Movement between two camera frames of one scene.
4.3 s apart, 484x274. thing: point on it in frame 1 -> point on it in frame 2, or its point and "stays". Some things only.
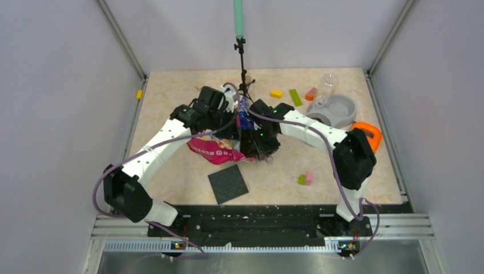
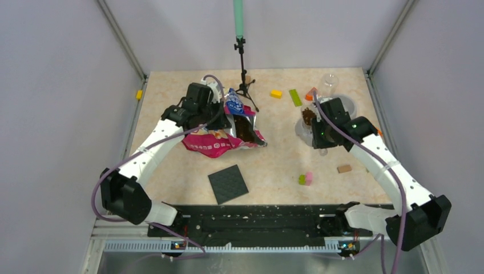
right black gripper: [263, 150] -> [318, 142]
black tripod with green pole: [238, 20] stays
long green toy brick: [295, 97] stays
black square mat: [228, 184] stays
